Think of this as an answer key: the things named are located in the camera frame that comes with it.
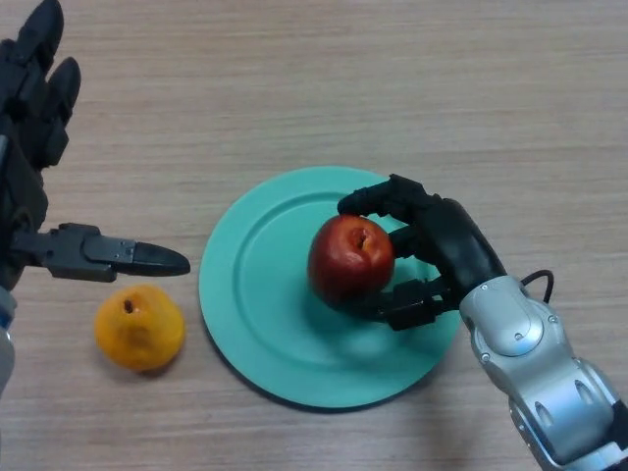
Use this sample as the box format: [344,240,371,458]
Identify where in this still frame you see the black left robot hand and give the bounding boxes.
[0,0,191,290]

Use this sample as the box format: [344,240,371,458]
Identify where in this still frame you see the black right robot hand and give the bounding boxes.
[337,174,509,333]

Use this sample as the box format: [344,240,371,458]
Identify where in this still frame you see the red apple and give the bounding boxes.
[307,214,396,310]

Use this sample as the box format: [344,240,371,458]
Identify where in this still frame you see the green round plate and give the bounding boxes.
[198,165,465,409]

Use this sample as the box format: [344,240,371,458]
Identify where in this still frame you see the orange pear-shaped fruit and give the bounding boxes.
[93,284,186,373]

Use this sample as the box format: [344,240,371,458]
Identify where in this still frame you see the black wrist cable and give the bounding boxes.
[519,269,555,303]

